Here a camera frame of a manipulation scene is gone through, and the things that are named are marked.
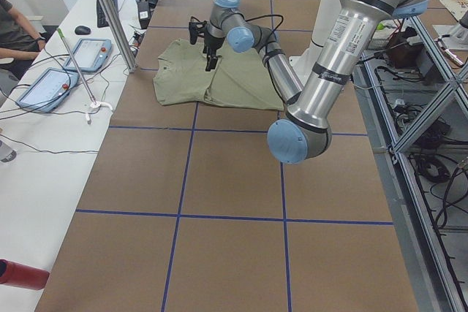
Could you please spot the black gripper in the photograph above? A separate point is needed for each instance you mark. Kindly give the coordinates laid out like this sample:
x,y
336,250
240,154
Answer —
x,y
211,41

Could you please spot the sage green long-sleeve shirt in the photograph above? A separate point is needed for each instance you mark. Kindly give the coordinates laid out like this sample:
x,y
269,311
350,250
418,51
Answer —
x,y
239,79

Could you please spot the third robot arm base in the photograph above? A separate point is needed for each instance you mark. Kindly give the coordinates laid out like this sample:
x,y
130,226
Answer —
x,y
451,39

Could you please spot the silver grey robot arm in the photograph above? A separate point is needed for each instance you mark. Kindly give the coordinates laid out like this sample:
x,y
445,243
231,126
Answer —
x,y
304,132
228,24

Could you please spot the far blue teach pendant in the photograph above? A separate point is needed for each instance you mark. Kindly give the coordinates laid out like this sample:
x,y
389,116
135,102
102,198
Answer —
x,y
90,53

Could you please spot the blue teach pendant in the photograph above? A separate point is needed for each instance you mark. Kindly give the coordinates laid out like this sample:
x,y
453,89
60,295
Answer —
x,y
48,90
90,53

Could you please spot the grey rod with green tip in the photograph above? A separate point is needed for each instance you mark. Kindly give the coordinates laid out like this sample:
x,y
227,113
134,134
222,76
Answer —
x,y
72,65

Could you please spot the black computer mouse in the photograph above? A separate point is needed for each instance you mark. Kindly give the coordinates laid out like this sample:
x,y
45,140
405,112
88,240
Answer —
x,y
82,30

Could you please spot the near blue teach pendant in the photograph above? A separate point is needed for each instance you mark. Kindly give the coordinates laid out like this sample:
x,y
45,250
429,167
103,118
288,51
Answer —
x,y
48,90

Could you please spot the seated person in dark shirt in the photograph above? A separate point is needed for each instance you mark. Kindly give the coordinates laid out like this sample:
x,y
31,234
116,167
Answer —
x,y
19,40

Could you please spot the red metal bottle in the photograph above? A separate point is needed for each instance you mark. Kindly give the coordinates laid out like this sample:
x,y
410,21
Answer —
x,y
23,276

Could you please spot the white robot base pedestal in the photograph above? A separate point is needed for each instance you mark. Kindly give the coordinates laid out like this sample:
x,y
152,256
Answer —
x,y
327,14

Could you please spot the aluminium frame post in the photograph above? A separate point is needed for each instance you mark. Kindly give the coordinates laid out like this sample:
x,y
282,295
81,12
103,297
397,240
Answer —
x,y
111,14

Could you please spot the aluminium side frame rail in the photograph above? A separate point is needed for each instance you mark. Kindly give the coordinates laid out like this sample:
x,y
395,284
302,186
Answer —
x,y
414,99

